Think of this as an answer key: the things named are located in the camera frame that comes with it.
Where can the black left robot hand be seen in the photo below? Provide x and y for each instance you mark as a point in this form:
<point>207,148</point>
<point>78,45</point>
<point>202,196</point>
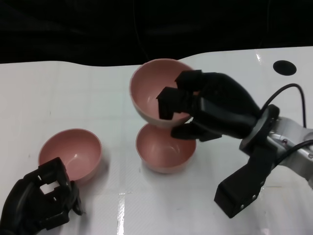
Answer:
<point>29,203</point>

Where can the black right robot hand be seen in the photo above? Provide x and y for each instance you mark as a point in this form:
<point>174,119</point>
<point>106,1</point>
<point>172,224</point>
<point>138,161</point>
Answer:
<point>220,98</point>

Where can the pink plastic bowl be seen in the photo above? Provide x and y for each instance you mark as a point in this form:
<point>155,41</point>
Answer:
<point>149,80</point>
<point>161,151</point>
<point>73,147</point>

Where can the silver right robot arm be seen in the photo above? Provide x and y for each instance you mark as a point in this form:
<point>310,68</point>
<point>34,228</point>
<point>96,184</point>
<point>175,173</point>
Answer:
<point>293,137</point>

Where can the black round table grommet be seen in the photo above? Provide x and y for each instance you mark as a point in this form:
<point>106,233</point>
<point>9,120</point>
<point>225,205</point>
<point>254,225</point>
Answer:
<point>284,68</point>

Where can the black backdrop cloth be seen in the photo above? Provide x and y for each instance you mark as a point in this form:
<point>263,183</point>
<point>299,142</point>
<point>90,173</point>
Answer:
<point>73,29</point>

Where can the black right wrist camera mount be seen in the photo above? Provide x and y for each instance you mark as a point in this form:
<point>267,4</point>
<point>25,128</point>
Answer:
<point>244,186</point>

